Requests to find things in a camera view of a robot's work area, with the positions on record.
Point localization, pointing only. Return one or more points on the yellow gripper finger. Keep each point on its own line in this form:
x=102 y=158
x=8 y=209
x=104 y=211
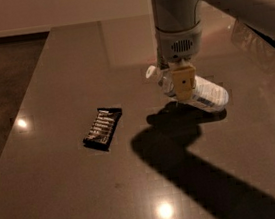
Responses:
x=166 y=83
x=183 y=79

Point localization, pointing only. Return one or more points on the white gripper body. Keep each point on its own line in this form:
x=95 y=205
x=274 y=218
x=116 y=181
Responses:
x=180 y=46

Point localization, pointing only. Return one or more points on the clear blue-label plastic bottle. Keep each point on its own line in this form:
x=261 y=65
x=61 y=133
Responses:
x=207 y=96

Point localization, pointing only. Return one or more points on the black snack bar wrapper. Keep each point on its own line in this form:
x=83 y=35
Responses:
x=102 y=129

